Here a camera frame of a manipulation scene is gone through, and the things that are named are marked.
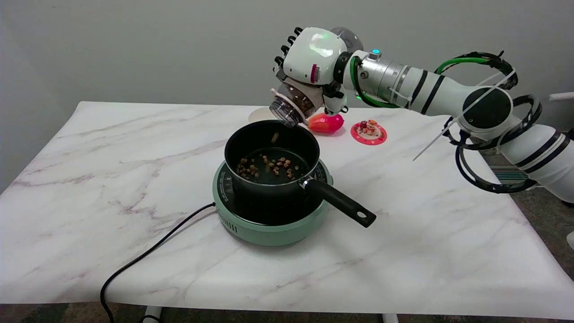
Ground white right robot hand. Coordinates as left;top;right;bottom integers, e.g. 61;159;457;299
273;27;355;115

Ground brown nut pieces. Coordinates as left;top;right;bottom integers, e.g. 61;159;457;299
235;154;297;181

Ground white round lid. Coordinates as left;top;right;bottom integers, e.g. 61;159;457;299
248;107;281;124

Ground black power cable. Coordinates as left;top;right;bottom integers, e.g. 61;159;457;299
100;202;217;323

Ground green robot cable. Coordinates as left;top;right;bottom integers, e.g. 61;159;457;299
350;56;491;109

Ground floor vent grille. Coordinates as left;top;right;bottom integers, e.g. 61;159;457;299
490;165;533;184

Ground white zip tie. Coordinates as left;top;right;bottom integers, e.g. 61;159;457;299
413;69;516;161

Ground black robot cable loops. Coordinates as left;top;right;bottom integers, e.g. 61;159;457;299
435;51;543;194

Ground red pink mango toy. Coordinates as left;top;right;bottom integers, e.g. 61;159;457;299
308;112;345;134

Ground pink plate with snacks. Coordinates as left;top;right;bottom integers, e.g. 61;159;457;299
350;121;387;146

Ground green induction cooker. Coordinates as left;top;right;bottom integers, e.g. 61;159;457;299
212;159;335;246

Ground clear bottle with nuts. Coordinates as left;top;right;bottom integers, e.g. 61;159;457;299
269;27;364;128

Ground black saucepan with handle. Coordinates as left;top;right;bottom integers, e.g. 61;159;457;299
224;120;377;228

